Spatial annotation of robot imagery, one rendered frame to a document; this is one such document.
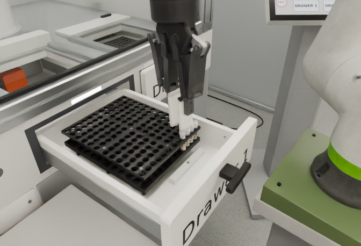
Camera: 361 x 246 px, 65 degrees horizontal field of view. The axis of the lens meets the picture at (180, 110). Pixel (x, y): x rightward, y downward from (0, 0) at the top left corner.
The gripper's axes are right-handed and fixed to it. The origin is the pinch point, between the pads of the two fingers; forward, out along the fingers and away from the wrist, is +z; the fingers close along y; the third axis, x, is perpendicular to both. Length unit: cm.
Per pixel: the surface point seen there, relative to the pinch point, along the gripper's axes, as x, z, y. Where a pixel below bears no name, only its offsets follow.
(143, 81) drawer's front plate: 8.4, 3.5, -24.0
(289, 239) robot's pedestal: 14.8, 32.7, 18.4
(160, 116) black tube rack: 1.4, 5.1, -8.2
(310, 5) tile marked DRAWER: 77, -7, -14
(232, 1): 146, 6, -103
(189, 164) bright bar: -0.2, 11.3, 2.1
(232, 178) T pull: -2.1, 6.2, 14.2
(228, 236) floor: 43, 94, -21
